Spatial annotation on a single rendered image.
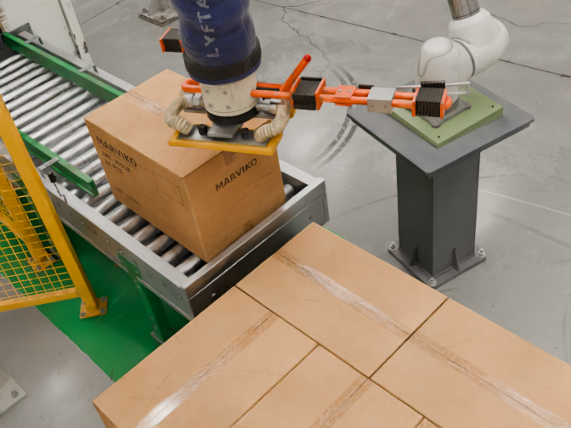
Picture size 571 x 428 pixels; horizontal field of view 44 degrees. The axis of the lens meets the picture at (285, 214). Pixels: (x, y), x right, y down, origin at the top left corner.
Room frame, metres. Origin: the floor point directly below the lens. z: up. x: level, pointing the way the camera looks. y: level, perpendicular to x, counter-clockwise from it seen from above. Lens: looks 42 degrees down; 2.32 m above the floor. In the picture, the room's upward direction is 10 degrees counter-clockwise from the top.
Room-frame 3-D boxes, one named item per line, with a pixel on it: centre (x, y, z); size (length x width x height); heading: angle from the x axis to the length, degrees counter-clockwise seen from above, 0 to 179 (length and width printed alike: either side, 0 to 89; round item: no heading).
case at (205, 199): (2.17, 0.33, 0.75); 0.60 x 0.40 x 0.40; 38
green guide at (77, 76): (3.24, 0.85, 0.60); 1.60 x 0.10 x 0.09; 38
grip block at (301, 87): (1.76, -0.13, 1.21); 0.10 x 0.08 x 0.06; 155
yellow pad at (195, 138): (1.78, 0.14, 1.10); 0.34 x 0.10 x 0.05; 65
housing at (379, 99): (1.67, -0.32, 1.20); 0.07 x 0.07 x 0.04; 65
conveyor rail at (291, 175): (3.00, 0.58, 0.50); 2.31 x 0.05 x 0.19; 38
